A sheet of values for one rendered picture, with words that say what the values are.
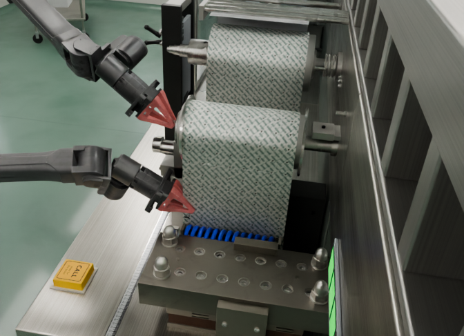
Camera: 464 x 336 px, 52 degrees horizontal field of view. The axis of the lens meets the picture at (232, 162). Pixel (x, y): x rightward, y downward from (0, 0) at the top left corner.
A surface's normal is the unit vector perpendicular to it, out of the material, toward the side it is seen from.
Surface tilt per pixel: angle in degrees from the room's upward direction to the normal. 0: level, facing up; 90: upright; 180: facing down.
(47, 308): 0
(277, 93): 92
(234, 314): 90
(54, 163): 27
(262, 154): 90
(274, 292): 0
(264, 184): 90
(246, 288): 0
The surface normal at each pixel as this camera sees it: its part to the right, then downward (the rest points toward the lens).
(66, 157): 0.11, -0.51
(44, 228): 0.05, -0.85
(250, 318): -0.16, 0.52
